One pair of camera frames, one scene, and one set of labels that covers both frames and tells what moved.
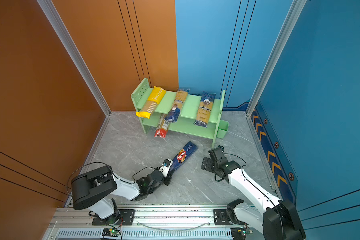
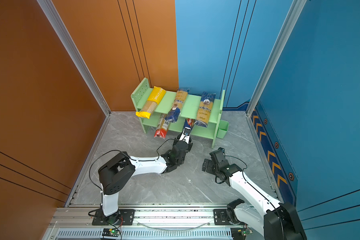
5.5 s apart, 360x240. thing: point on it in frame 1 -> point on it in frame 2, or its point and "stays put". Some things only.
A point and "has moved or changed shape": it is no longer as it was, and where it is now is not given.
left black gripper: x=169 y=178 -> x=189 y=145
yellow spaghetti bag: x=157 y=94 stays put
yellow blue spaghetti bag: x=173 y=114 stays put
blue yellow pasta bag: x=204 y=111 stays put
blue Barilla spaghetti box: x=183 y=157 has moved or changed shape
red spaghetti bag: x=162 y=126 stays put
